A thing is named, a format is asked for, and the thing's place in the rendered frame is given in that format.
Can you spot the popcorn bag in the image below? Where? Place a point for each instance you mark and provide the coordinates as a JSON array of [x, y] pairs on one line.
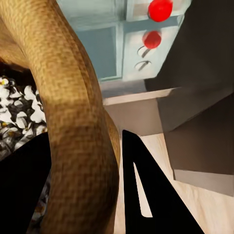
[[38, 47]]

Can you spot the fridge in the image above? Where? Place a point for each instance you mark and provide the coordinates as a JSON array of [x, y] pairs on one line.
[[201, 150]]

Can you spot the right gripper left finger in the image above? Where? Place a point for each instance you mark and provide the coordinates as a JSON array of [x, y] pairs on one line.
[[23, 175]]

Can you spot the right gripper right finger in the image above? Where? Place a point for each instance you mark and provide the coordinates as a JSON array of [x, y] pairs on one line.
[[170, 214]]

